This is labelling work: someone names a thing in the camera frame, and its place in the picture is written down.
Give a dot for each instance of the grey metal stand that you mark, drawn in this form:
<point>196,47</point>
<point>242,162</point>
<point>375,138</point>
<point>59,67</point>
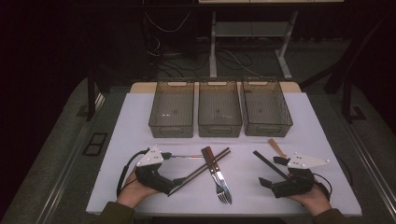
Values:
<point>212,46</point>

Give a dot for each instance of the black rectangular floor frame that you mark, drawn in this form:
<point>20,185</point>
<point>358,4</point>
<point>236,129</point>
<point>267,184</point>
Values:
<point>96,144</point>

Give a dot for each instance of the black stand post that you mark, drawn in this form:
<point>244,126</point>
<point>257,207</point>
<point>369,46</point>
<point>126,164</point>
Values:
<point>346,99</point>

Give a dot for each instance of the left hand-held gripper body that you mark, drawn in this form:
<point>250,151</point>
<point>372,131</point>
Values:
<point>149,175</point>

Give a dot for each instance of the person's left hand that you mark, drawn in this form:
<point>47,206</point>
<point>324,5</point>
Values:
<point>134,193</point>

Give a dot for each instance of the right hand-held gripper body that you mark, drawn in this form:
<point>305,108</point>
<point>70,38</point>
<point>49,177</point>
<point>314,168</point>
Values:
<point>295,183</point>

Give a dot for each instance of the clear grey plastic bin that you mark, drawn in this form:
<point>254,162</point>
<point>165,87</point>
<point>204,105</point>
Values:
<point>171,109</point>
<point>219,109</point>
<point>264,109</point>

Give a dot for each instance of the black chopstick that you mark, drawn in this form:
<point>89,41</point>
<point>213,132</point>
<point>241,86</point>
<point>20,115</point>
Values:
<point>269,162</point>

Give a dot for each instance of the thin metal spoon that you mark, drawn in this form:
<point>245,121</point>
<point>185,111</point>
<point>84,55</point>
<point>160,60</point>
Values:
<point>190,156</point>

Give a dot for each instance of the white table mat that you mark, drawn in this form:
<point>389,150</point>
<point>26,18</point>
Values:
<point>249,193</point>

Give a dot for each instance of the metal floor rail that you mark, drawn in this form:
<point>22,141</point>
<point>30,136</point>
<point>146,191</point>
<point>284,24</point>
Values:
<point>373,168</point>
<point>53,205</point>

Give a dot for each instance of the person's right hand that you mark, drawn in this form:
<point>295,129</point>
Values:
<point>316,200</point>

